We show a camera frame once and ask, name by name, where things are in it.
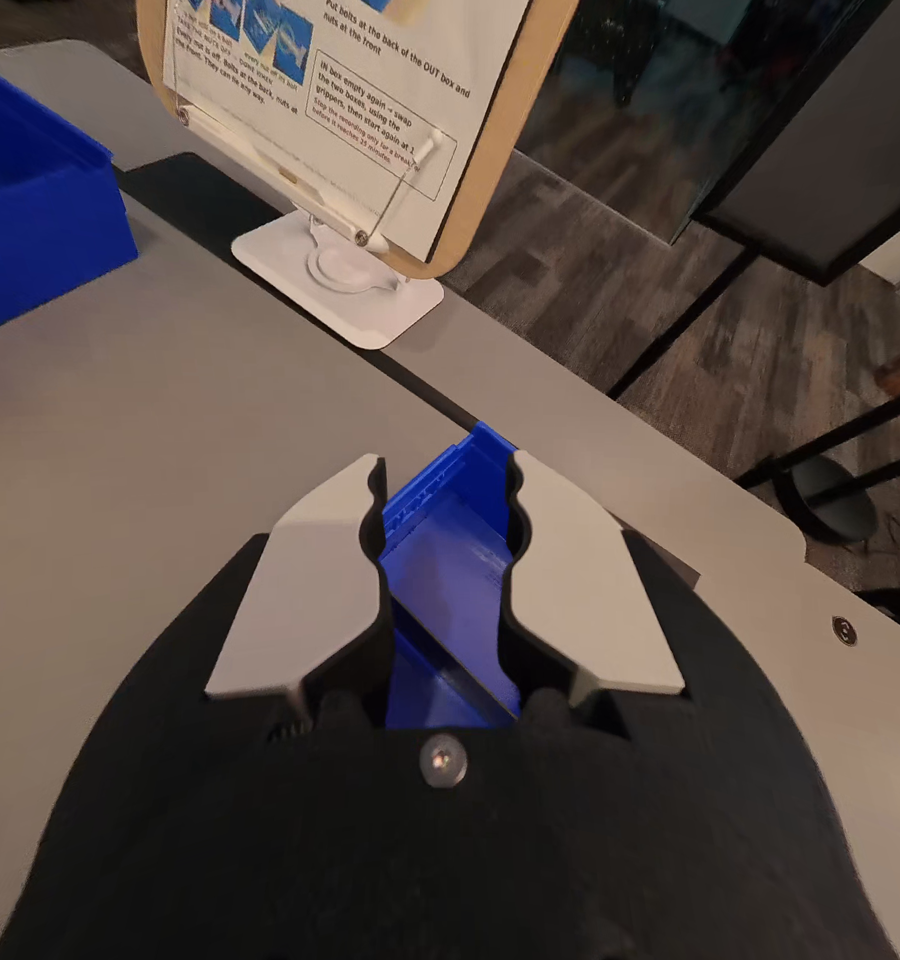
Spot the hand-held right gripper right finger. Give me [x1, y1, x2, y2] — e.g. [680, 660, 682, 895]
[497, 448, 688, 714]

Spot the black floor-standing display panel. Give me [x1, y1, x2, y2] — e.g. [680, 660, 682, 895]
[516, 0, 900, 541]

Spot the blue plastic bin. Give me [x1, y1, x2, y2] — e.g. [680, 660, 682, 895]
[378, 420, 524, 730]
[0, 58, 140, 340]

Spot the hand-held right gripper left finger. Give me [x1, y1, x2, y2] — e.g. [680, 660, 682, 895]
[204, 452, 402, 714]

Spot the printed instruction sheet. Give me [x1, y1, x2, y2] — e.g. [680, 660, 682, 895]
[163, 0, 533, 260]

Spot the black desk cable flap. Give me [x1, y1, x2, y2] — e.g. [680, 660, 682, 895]
[116, 152, 301, 260]

